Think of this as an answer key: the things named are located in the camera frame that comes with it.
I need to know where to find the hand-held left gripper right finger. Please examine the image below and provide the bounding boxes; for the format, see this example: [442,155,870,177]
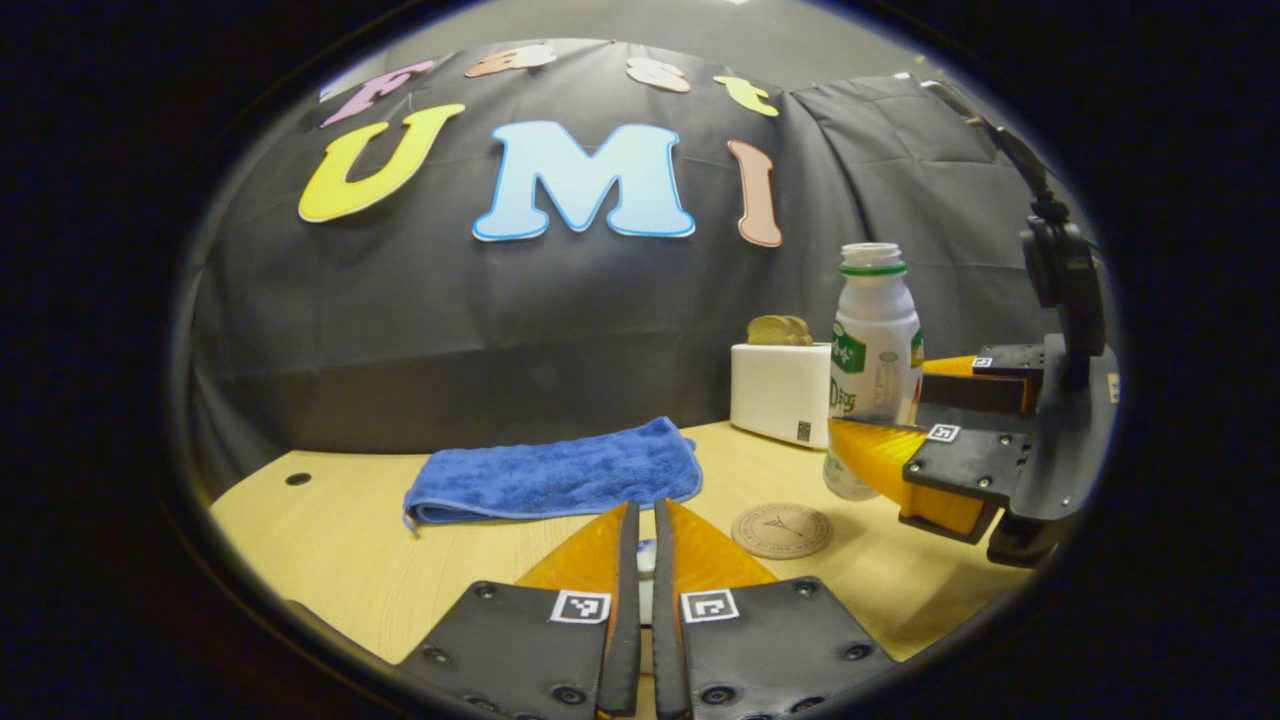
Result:
[652,500,898,719]

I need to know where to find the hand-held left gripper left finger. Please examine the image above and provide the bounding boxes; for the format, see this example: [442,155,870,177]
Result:
[398,502,642,719]

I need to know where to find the white green-label water bottle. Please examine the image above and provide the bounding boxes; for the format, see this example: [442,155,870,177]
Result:
[822,243,925,502]

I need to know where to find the round brown coaster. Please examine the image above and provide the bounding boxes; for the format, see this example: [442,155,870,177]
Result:
[730,503,835,561]

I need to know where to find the blue towel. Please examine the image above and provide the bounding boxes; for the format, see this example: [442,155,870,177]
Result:
[402,416,704,531]

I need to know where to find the white toaster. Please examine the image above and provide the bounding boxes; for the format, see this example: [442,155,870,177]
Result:
[729,342,833,451]

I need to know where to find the black backdrop cloth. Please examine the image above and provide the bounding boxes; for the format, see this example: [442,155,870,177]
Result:
[185,38,1106,501]

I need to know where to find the black cable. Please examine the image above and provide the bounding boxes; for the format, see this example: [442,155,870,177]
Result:
[920,78,1069,226]

